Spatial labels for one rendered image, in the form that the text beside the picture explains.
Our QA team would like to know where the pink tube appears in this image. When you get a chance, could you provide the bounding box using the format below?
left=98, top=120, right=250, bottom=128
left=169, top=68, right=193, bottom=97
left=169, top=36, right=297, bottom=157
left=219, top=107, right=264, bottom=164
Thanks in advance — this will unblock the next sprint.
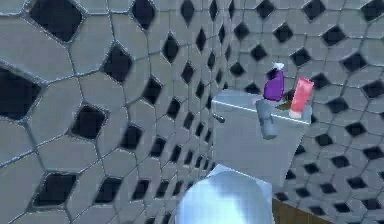
left=288, top=77, right=315, bottom=120

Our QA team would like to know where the grey toilet paper roll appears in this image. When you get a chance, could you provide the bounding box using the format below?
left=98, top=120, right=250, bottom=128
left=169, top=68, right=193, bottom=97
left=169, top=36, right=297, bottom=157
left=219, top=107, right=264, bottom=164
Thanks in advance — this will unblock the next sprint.
left=255, top=98, right=279, bottom=141

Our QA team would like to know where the purple spray bottle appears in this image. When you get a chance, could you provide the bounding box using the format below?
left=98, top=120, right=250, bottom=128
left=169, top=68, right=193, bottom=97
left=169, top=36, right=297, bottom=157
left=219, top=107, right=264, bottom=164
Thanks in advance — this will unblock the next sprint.
left=262, top=61, right=286, bottom=103

